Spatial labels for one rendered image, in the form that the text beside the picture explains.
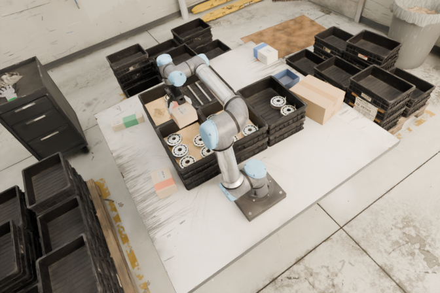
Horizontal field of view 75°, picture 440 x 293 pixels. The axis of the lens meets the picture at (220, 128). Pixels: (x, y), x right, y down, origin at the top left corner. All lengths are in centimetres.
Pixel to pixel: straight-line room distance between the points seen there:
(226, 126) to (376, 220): 171
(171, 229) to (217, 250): 29
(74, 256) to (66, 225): 35
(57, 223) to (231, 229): 136
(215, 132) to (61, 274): 140
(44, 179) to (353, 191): 248
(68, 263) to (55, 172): 79
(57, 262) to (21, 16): 336
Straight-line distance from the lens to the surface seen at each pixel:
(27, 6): 469
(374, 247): 250
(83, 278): 209
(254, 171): 151
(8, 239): 253
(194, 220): 173
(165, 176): 183
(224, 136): 119
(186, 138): 190
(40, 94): 284
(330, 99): 207
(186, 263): 165
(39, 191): 261
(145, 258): 251
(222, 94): 130
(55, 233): 247
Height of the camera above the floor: 224
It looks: 47 degrees down
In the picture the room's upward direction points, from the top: 11 degrees counter-clockwise
